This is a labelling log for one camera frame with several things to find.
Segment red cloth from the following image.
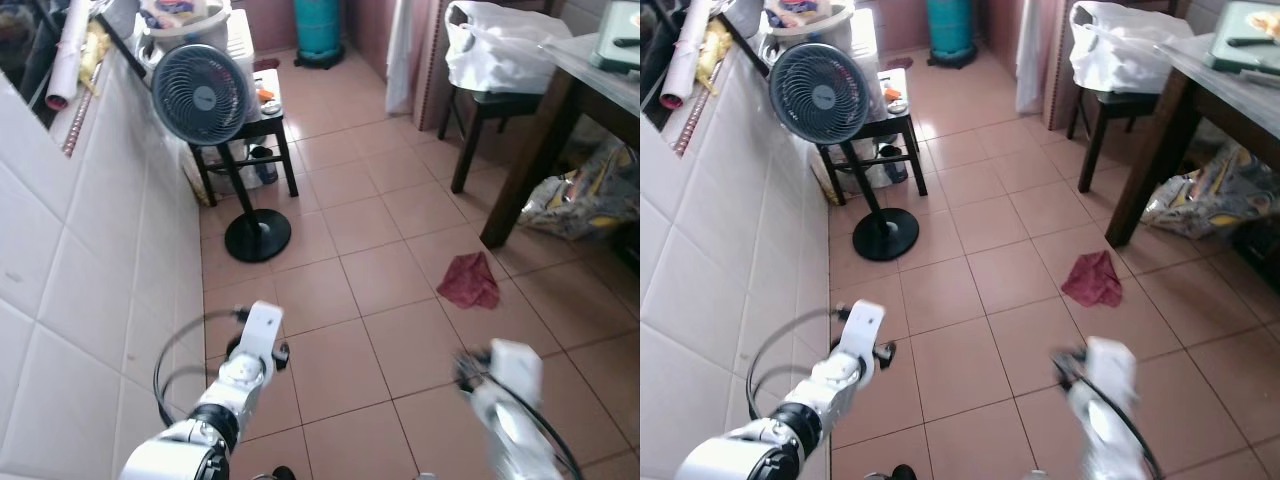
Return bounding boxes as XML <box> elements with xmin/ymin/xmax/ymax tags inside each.
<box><xmin>436</xmin><ymin>251</ymin><xmax>502</xmax><ymax>310</ymax></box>
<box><xmin>1059</xmin><ymin>249</ymin><xmax>1125</xmax><ymax>310</ymax></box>

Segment yellow grey patterned bag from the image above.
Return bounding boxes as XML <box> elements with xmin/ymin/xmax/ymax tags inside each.
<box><xmin>1139</xmin><ymin>140</ymin><xmax>1280</xmax><ymax>240</ymax></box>
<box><xmin>517</xmin><ymin>140</ymin><xmax>641</xmax><ymax>242</ymax></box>

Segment dark wooden table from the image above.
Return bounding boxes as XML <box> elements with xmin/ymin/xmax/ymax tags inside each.
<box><xmin>480</xmin><ymin>33</ymin><xmax>641</xmax><ymax>250</ymax></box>
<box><xmin>1104</xmin><ymin>30</ymin><xmax>1280</xmax><ymax>250</ymax></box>

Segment dark wooden stool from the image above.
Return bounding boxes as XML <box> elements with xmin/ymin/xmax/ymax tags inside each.
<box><xmin>437</xmin><ymin>85</ymin><xmax>549</xmax><ymax>195</ymax></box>
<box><xmin>1064</xmin><ymin>88</ymin><xmax>1167</xmax><ymax>195</ymax></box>

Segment small black side table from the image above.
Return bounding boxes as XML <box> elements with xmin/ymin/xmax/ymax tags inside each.
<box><xmin>188</xmin><ymin>68</ymin><xmax>300</xmax><ymax>208</ymax></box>
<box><xmin>814</xmin><ymin>68</ymin><xmax>930</xmax><ymax>207</ymax></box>

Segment white hanging cloth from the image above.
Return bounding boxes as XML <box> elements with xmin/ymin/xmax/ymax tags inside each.
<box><xmin>384</xmin><ymin>0</ymin><xmax>442</xmax><ymax>117</ymax></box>
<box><xmin>1014</xmin><ymin>0</ymin><xmax>1048</xmax><ymax>115</ymax></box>

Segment white plastic bag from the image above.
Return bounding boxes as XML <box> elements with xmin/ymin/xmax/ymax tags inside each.
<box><xmin>1067</xmin><ymin>0</ymin><xmax>1197</xmax><ymax>95</ymax></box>
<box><xmin>444</xmin><ymin>0</ymin><xmax>574</xmax><ymax>95</ymax></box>

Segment green cutting board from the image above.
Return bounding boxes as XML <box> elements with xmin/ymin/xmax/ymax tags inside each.
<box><xmin>1204</xmin><ymin>0</ymin><xmax>1280</xmax><ymax>77</ymax></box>
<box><xmin>589</xmin><ymin>0</ymin><xmax>641</xmax><ymax>74</ymax></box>

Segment green gas cylinder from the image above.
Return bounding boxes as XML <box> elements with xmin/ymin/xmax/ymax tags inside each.
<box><xmin>292</xmin><ymin>0</ymin><xmax>347</xmax><ymax>70</ymax></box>
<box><xmin>925</xmin><ymin>0</ymin><xmax>980</xmax><ymax>70</ymax></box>

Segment black standing fan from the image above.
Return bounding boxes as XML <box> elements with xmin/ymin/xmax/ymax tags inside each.
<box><xmin>767</xmin><ymin>42</ymin><xmax>922</xmax><ymax>264</ymax></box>
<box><xmin>150</xmin><ymin>43</ymin><xmax>294</xmax><ymax>264</ymax></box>

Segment white rolled paper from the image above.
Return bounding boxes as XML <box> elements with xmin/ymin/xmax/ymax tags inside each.
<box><xmin>45</xmin><ymin>0</ymin><xmax>97</xmax><ymax>112</ymax></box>
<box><xmin>659</xmin><ymin>0</ymin><xmax>714</xmax><ymax>112</ymax></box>

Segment yellow plastic bag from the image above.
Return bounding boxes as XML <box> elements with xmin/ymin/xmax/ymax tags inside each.
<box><xmin>79</xmin><ymin>22</ymin><xmax>113</xmax><ymax>97</ymax></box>
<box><xmin>699</xmin><ymin>20</ymin><xmax>737</xmax><ymax>97</ymax></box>

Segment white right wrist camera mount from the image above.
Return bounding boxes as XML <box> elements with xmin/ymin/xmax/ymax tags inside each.
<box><xmin>487</xmin><ymin>339</ymin><xmax>544</xmax><ymax>406</ymax></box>
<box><xmin>1085</xmin><ymin>337</ymin><xmax>1140</xmax><ymax>406</ymax></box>

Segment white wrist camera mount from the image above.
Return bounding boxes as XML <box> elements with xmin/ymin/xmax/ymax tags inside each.
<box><xmin>1085</xmin><ymin>337</ymin><xmax>1140</xmax><ymax>406</ymax></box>
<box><xmin>845</xmin><ymin>300</ymin><xmax>888</xmax><ymax>363</ymax></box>
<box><xmin>487</xmin><ymin>339</ymin><xmax>544</xmax><ymax>406</ymax></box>
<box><xmin>240</xmin><ymin>302</ymin><xmax>285</xmax><ymax>363</ymax></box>

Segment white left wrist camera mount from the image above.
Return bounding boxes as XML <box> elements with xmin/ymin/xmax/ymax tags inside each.
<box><xmin>240</xmin><ymin>302</ymin><xmax>285</xmax><ymax>363</ymax></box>
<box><xmin>845</xmin><ymin>300</ymin><xmax>888</xmax><ymax>363</ymax></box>

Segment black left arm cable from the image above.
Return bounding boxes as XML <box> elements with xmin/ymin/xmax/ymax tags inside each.
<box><xmin>744</xmin><ymin>306</ymin><xmax>852</xmax><ymax>431</ymax></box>
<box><xmin>151</xmin><ymin>307</ymin><xmax>247</xmax><ymax>431</ymax></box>

